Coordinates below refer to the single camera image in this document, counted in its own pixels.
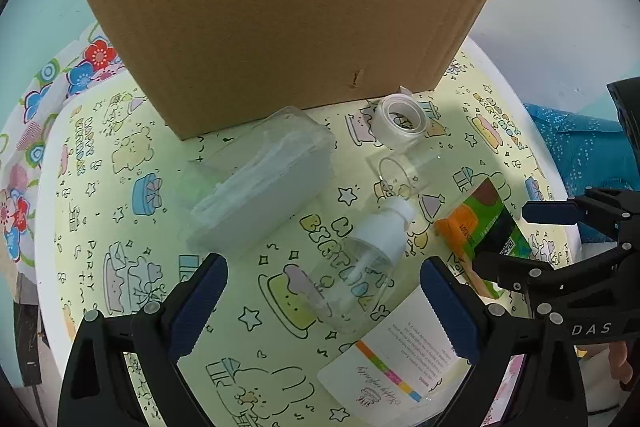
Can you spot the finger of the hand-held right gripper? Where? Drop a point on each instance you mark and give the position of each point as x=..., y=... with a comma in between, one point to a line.
x=550, y=212
x=510, y=269

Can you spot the floral printed cloth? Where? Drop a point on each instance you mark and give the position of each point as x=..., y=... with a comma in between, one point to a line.
x=95, y=57

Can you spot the yellow cartoon printed tablecloth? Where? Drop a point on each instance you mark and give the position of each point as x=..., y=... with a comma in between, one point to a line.
x=150, y=187

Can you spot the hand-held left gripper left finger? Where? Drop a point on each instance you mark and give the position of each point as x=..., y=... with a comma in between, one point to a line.
x=197, y=307

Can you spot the brown cardboard box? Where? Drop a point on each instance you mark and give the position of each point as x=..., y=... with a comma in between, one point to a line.
x=280, y=7

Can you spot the person's right hand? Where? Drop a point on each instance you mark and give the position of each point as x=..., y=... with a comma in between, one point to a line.
x=620, y=367

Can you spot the clear tape roll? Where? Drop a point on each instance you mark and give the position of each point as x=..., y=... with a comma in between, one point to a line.
x=385, y=119

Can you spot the blue dotted cloth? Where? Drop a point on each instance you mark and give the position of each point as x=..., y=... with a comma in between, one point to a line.
x=575, y=142

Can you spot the green and orange packet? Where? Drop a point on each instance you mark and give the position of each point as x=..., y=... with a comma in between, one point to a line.
x=480, y=217

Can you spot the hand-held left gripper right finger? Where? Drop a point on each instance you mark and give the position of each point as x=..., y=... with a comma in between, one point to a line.
x=450, y=307

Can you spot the white card with coloured stripe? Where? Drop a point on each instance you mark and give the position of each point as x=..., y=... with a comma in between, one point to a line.
x=400, y=357

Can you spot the dark wooden furniture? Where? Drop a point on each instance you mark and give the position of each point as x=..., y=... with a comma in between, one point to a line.
x=35, y=332

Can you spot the clear spray bottle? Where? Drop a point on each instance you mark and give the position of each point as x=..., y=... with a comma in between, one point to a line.
x=360, y=267

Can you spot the clear pack of white wipes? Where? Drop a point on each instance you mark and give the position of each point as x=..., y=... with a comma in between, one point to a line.
x=270, y=177

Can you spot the pink printed cloth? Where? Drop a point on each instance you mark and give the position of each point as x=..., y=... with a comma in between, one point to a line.
x=510, y=387

